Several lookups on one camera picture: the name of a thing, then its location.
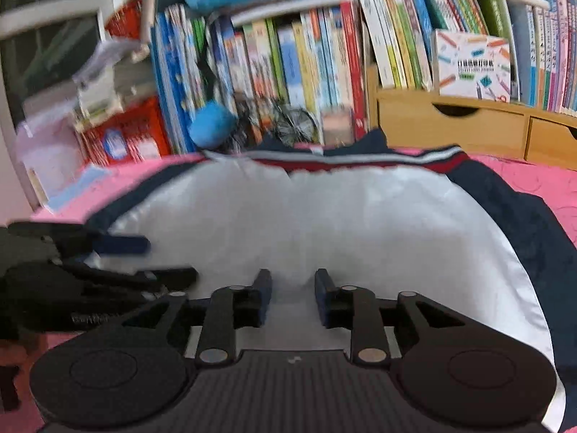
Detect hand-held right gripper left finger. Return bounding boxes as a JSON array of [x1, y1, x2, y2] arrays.
[[122, 269, 273, 367]]

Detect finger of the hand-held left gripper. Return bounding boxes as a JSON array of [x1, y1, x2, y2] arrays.
[[6, 223, 151, 258], [58, 264, 199, 292]]

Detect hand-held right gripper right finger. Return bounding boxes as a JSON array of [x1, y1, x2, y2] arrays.
[[314, 269, 466, 367]]

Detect navy white jacket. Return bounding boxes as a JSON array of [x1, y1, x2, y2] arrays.
[[85, 128, 577, 433]]

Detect light blue flat packet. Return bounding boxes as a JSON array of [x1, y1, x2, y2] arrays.
[[45, 166, 109, 212]]

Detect red plastic crate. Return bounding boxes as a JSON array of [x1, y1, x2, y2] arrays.
[[74, 95, 172, 167]]

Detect translucent plastic storage box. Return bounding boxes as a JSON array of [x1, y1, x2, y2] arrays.
[[16, 104, 86, 208]]

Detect small round blue plush toy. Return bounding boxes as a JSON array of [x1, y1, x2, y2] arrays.
[[188, 103, 237, 149]]

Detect stack of paper booklets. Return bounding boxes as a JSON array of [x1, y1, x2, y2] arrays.
[[72, 40, 156, 131]]

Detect black model bicycle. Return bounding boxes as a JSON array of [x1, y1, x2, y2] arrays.
[[234, 95, 321, 145]]

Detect white framed window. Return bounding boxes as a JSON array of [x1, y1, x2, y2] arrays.
[[0, 0, 154, 118]]

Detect wooden drawer organizer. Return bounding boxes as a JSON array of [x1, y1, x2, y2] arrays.
[[367, 65, 577, 172]]

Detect rows of colourful books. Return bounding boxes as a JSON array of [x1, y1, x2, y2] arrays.
[[151, 0, 577, 154]]

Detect pink blanket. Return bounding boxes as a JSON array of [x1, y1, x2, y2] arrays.
[[0, 146, 577, 433]]

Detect white box with colourful print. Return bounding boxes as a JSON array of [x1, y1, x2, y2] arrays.
[[433, 29, 512, 102]]

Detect white bookshelf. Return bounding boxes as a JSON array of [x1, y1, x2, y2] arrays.
[[144, 0, 577, 25]]

